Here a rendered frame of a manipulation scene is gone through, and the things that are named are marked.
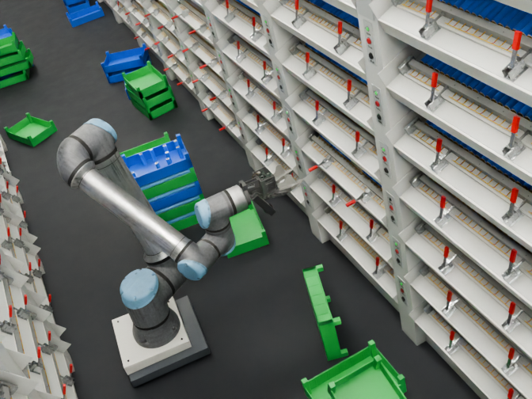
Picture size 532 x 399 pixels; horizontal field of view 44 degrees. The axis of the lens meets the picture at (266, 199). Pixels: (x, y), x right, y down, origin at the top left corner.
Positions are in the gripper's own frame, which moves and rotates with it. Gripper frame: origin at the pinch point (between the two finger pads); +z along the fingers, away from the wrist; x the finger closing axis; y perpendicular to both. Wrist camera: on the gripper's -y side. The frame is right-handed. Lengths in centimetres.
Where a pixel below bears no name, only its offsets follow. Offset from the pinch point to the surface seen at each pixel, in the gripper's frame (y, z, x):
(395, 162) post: 20.7, 15.5, -40.0
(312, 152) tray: -10.0, 18.2, 23.6
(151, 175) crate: -29, -36, 85
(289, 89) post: 16.3, 16.4, 30.0
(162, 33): -27, 21, 237
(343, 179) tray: -10.0, 18.3, 0.6
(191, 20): 10, 18, 145
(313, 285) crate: -44.0, -4.8, -7.8
